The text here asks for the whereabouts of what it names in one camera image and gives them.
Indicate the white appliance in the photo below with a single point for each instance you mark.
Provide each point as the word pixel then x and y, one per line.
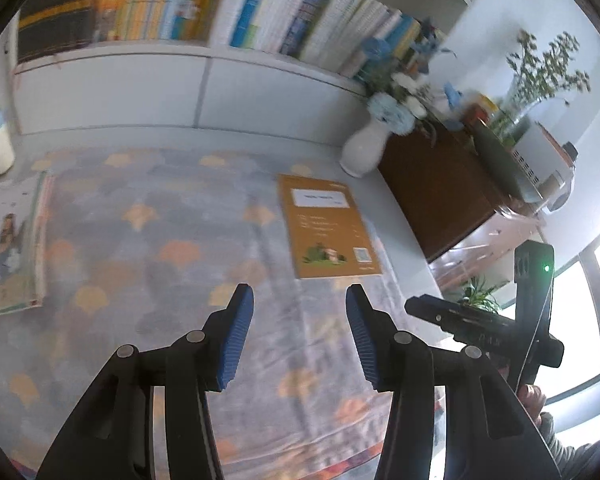
pixel 540 160

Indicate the orange book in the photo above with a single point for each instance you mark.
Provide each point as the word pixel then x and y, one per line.
pixel 330 230

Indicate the dark green cloth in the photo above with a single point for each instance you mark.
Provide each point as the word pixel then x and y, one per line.
pixel 500 160

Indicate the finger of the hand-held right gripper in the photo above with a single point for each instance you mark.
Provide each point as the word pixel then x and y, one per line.
pixel 450 320

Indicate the person's right forearm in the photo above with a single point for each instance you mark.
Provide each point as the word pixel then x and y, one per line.
pixel 565 455

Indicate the green leafy branches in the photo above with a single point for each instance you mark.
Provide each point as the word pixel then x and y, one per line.
pixel 535 70

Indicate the dark wooden cabinet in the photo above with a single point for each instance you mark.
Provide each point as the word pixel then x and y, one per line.
pixel 440 185

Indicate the person's right hand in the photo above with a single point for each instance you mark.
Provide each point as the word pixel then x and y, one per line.
pixel 534 402

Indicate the white ceramic vase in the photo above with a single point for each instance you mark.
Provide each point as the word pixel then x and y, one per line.
pixel 362 150

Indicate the white book with cloud drawing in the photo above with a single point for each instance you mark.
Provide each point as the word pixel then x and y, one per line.
pixel 10 240

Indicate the small green plant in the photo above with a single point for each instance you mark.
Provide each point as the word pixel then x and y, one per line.
pixel 480 295

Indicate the row of dark spine books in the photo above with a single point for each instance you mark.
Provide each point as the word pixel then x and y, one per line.
pixel 55 10

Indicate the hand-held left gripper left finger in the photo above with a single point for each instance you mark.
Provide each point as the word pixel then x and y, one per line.
pixel 235 340

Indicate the row of colourful shelf books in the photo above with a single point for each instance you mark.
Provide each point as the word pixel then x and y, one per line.
pixel 280 10

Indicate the glass vase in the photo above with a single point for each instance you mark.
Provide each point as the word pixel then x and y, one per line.
pixel 517 110

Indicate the window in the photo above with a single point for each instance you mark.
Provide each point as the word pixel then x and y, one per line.
pixel 580 320

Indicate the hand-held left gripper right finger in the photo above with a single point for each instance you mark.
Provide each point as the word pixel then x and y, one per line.
pixel 365 340

